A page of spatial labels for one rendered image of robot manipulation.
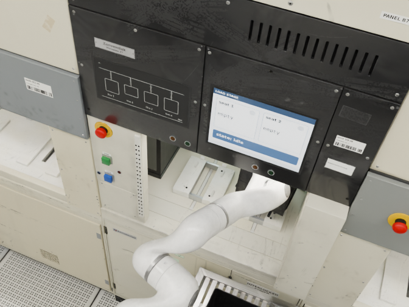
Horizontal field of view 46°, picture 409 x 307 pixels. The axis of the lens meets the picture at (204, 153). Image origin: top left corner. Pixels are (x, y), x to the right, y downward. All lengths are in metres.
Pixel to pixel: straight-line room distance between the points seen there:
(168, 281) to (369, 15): 0.85
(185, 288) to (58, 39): 0.79
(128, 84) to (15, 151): 1.01
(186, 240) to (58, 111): 0.65
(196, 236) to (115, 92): 0.49
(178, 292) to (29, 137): 1.26
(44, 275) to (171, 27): 1.96
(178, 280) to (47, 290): 1.57
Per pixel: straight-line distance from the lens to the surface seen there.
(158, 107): 1.42
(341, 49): 1.12
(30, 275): 2.92
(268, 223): 1.96
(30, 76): 1.64
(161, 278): 1.38
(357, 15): 1.07
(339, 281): 1.79
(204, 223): 1.34
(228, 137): 1.38
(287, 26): 1.12
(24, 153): 2.28
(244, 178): 1.85
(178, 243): 1.34
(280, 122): 1.28
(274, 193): 1.53
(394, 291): 1.99
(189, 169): 2.09
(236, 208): 1.46
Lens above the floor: 2.51
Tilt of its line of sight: 48 degrees down
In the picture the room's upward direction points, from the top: 6 degrees clockwise
